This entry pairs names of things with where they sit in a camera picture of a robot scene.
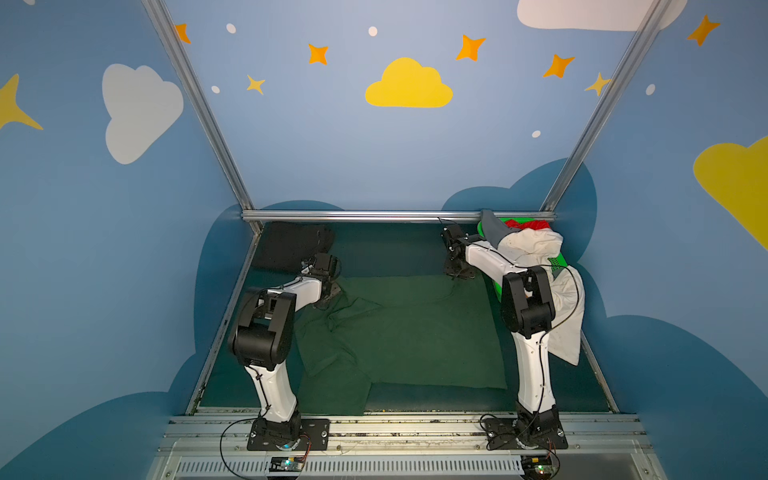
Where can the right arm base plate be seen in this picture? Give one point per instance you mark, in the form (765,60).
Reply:
(513,433)

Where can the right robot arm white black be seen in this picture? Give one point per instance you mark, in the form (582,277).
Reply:
(528,311)

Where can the red t-shirt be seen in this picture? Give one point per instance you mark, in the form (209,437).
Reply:
(529,224)

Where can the bright green basket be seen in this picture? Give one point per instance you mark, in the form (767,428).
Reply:
(518,251)

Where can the aluminium frame post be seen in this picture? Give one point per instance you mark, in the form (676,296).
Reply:
(640,44)
(162,22)

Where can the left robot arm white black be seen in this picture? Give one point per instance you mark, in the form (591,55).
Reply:
(261,341)

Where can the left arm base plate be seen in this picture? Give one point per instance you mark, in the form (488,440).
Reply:
(315,433)

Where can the grey t-shirt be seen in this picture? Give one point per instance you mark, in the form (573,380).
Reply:
(494,229)

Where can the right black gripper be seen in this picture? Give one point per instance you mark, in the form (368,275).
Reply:
(455,263)

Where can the left controller board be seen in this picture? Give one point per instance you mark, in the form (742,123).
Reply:
(288,465)

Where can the aluminium frame back rail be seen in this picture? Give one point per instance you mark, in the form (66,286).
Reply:
(339,216)

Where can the aluminium frame left post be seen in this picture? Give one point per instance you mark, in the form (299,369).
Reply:
(162,22)

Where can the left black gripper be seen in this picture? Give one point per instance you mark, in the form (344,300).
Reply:
(327,288)

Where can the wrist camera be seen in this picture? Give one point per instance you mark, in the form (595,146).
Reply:
(324,265)
(452,235)

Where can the aluminium front rail base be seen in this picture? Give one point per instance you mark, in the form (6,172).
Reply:
(411,445)

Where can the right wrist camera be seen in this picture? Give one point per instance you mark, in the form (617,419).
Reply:
(452,235)

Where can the controller board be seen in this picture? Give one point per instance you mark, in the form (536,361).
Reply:
(288,465)
(537,467)

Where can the aluminium frame right post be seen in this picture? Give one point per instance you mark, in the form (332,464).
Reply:
(640,44)

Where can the folded black t-shirt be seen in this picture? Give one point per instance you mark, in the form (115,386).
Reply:
(285,247)

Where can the white t-shirt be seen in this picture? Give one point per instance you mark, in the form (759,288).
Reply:
(569,301)

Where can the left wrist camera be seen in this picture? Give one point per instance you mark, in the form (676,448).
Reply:
(324,265)

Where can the dark green t-shirt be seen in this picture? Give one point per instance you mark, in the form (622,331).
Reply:
(422,331)

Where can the right controller board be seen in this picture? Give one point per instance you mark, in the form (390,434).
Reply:
(537,467)

